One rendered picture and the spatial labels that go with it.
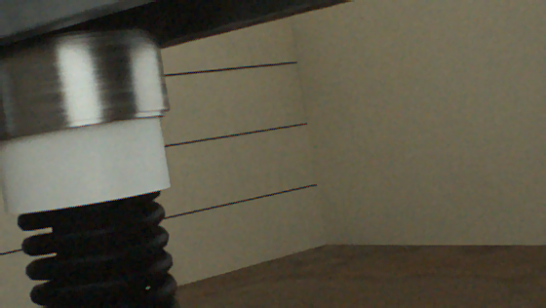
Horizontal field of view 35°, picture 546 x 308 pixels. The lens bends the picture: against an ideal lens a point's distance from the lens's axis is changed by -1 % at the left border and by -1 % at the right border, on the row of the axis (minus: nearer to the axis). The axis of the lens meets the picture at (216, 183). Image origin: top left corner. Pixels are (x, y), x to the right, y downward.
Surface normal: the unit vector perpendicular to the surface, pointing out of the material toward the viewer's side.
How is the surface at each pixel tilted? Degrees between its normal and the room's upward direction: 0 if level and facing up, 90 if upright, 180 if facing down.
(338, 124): 90
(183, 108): 90
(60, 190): 90
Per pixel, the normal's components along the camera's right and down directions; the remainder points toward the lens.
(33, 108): -0.18, 0.08
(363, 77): -0.78, 0.16
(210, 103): 0.60, -0.05
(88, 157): 0.20, 0.02
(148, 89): 0.83, -0.11
